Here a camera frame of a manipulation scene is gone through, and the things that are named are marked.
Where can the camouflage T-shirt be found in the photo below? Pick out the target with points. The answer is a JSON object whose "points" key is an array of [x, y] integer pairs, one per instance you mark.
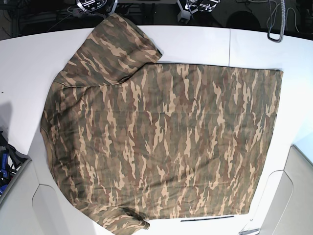
{"points": [[129, 139]]}

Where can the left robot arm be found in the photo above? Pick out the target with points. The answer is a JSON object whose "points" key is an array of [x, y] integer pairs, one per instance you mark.
{"points": [[187, 8]]}

